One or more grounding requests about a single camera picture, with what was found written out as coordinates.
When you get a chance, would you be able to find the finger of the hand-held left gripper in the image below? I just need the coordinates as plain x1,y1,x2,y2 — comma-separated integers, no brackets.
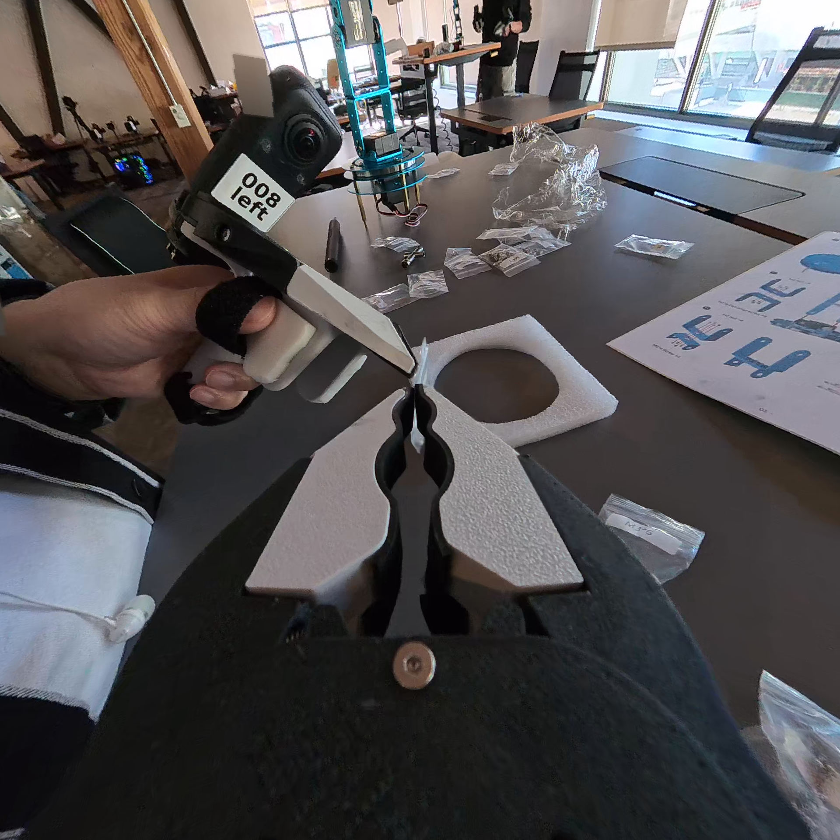
285,260,419,378

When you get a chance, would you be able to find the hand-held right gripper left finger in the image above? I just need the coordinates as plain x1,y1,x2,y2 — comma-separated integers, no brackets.
243,387,416,636

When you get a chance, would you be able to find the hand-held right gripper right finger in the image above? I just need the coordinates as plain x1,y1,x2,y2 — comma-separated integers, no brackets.
415,386,586,636

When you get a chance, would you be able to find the small zip bag with nuts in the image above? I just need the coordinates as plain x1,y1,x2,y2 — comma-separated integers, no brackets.
408,336,435,455

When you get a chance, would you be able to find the person's left forearm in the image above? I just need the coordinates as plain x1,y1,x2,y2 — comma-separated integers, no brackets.
0,277,122,431

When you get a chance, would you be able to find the dark desk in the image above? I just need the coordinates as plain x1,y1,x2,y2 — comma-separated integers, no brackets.
138,125,840,729

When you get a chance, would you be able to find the wooden standing desk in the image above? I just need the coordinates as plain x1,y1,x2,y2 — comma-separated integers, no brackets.
392,41,503,155

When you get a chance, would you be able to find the wood edged office desk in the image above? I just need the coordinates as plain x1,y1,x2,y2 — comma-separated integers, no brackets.
440,94,605,156

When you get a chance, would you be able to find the person's left hand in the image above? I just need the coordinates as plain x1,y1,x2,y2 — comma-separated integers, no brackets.
0,266,278,411

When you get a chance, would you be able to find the cluster of clear parts bags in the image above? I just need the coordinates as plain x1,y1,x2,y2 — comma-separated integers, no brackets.
363,159,695,315

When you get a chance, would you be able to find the printed instruction booklet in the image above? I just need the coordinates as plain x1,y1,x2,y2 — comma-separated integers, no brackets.
607,231,840,457

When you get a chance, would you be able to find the crumpled clear plastic wrap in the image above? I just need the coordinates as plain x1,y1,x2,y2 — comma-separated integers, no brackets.
492,121,608,232

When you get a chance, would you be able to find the person's torso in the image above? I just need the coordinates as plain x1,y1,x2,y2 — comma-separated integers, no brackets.
0,367,165,840

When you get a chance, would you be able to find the pale window blind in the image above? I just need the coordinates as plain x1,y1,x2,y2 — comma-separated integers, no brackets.
592,0,690,51

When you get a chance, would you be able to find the black mesh office chair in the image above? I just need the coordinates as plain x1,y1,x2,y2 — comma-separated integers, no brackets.
745,26,840,147

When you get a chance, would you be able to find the red servo cable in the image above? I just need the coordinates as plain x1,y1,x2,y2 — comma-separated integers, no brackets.
375,196,432,228

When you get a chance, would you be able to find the wooden support post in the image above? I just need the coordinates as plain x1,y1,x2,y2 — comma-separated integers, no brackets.
92,0,214,179

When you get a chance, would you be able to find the white foam frame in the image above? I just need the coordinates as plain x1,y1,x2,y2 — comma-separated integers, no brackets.
412,315,620,450

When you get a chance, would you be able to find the white earphone cord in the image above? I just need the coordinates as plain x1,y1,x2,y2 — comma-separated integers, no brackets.
0,592,156,644

